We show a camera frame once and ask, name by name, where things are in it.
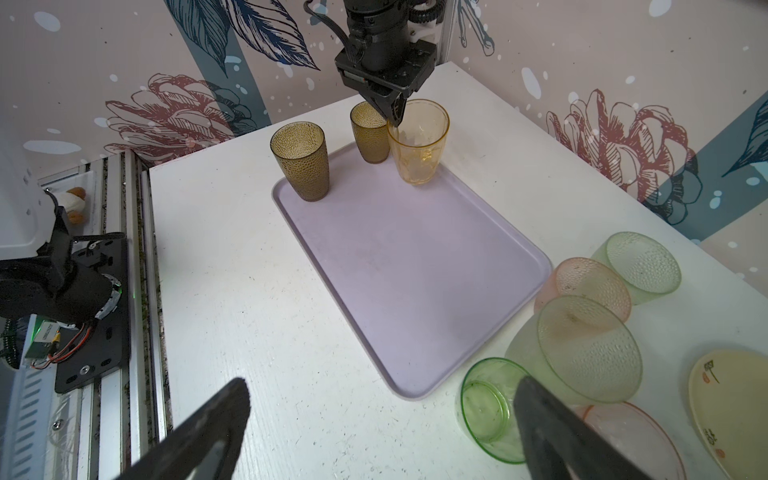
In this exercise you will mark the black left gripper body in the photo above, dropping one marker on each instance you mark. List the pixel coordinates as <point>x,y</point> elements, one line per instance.
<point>405,78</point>

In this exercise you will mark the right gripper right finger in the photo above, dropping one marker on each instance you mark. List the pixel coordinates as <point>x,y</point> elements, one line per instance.
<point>557,444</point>

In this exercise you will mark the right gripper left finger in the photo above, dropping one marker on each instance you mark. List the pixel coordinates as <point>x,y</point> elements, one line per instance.
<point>206,445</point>

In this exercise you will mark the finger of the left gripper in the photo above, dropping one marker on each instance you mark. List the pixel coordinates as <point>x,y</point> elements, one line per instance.
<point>394,110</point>

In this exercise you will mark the brown textured glass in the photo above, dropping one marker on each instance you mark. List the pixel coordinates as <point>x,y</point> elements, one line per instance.
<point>301,152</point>
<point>370,133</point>

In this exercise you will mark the amber yellow glass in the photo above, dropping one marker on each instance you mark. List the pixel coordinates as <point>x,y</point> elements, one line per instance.
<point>418,142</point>

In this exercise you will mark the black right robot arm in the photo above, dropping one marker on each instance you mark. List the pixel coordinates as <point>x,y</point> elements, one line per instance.
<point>50,283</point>

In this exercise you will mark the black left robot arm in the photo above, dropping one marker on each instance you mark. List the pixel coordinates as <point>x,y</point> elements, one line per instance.
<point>378,60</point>

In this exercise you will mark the lilac plastic tray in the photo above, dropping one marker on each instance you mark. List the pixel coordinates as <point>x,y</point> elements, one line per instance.
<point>425,275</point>

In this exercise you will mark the pink glass front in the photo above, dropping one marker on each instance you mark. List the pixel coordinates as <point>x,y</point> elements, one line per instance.
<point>637,436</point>

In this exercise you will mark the pink glass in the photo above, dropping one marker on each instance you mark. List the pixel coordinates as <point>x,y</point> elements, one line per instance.
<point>637,436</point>
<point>588,278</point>

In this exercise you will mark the bright green glass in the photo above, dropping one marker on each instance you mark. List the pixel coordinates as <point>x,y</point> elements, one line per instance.
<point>485,408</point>

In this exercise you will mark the pale green large glass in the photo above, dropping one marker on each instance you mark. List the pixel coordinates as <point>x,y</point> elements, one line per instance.
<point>580,351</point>

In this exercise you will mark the pink glass behind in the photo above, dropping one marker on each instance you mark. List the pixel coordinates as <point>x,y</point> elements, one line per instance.
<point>588,278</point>

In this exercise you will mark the cream small plate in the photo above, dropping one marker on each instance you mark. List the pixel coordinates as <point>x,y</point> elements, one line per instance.
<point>727,392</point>

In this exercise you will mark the pale green far glass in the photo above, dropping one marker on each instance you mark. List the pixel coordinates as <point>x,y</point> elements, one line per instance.
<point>647,268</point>

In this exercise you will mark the plush guinea pig toy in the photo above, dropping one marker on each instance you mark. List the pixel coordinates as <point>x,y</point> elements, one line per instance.
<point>73,202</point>

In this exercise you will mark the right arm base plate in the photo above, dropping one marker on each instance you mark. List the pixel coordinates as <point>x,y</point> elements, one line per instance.
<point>105,344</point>

